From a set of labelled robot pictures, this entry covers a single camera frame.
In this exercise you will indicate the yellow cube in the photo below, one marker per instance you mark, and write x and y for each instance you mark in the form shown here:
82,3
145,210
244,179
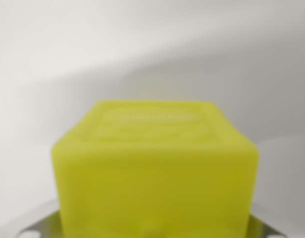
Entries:
154,178

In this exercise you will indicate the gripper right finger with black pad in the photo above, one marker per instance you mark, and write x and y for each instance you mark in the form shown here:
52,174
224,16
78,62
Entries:
260,226

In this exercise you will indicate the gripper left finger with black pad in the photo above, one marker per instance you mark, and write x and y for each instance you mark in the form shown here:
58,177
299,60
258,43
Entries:
46,223

